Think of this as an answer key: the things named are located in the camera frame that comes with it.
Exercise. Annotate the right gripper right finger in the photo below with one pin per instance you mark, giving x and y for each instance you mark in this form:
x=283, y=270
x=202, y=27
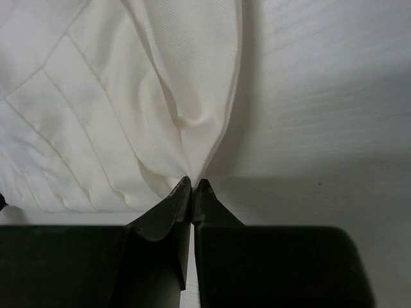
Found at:
x=215, y=226

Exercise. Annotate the white pleated skirt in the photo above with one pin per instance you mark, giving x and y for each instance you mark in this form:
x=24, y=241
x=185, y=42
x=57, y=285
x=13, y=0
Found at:
x=106, y=105

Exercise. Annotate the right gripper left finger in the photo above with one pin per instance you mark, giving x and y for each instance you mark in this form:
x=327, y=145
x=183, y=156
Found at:
x=156, y=259

